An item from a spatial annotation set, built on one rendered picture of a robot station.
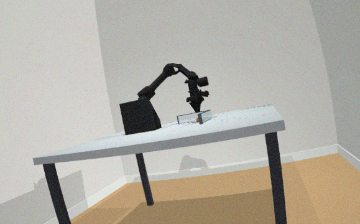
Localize clear low corner walls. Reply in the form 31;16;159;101
177;110;212;124

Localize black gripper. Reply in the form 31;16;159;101
186;88;204;113

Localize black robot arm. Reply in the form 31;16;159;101
137;63;209;100

